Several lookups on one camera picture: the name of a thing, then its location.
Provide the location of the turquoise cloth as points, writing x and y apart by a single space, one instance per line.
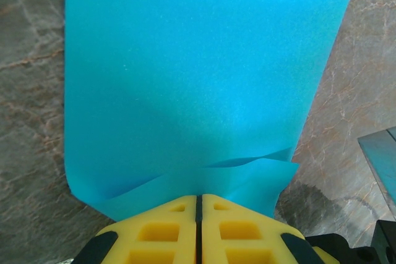
185 60

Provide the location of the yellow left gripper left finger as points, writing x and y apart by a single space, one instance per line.
154 233

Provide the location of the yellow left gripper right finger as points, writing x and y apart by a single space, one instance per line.
241 233

